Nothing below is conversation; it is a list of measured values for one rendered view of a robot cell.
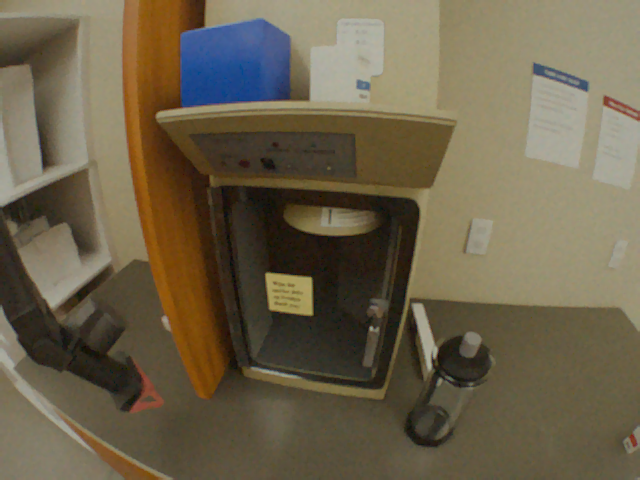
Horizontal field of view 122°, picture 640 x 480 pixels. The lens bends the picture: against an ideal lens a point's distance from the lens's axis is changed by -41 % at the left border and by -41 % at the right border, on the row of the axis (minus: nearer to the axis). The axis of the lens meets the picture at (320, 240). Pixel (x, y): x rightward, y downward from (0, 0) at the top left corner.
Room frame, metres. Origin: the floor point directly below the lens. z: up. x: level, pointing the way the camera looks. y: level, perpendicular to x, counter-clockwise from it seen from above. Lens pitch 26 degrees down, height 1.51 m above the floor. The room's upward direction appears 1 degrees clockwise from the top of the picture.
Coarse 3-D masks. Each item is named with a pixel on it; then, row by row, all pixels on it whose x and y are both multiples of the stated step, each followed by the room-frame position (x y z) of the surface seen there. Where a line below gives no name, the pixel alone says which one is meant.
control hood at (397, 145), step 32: (192, 128) 0.33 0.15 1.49; (224, 128) 0.32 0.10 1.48; (256, 128) 0.32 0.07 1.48; (288, 128) 0.31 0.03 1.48; (320, 128) 0.31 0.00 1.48; (352, 128) 0.30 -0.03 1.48; (384, 128) 0.29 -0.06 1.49; (416, 128) 0.28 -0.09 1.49; (448, 128) 0.27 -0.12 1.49; (192, 160) 0.38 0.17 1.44; (384, 160) 0.33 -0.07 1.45; (416, 160) 0.32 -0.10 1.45
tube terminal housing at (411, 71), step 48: (240, 0) 0.43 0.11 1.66; (288, 0) 0.41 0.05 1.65; (336, 0) 0.40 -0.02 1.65; (384, 0) 0.39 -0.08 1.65; (432, 0) 0.38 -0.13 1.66; (432, 48) 0.38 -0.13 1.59; (384, 96) 0.39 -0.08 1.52; (432, 96) 0.38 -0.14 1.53; (384, 192) 0.39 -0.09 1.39; (288, 384) 0.42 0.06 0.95
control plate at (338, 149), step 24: (216, 144) 0.35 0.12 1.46; (240, 144) 0.34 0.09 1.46; (264, 144) 0.34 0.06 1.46; (288, 144) 0.33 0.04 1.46; (336, 144) 0.32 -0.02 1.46; (216, 168) 0.39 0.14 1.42; (240, 168) 0.38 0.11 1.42; (264, 168) 0.37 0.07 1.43; (288, 168) 0.37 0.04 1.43; (312, 168) 0.36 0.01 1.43; (336, 168) 0.35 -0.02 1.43
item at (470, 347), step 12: (456, 336) 0.33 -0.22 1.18; (468, 336) 0.30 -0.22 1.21; (444, 348) 0.30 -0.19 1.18; (456, 348) 0.30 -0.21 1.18; (468, 348) 0.28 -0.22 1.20; (480, 348) 0.30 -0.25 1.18; (444, 360) 0.28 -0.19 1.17; (456, 360) 0.28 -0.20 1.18; (468, 360) 0.27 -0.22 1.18; (480, 360) 0.27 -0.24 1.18; (456, 372) 0.26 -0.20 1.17; (468, 372) 0.25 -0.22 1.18; (480, 372) 0.25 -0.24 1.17
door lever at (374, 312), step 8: (368, 312) 0.37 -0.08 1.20; (376, 312) 0.37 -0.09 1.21; (376, 320) 0.35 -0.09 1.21; (368, 328) 0.33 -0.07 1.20; (376, 328) 0.33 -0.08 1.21; (368, 336) 0.33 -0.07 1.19; (376, 336) 0.33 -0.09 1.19; (368, 344) 0.33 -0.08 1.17; (368, 352) 0.33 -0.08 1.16; (368, 360) 0.33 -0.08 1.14
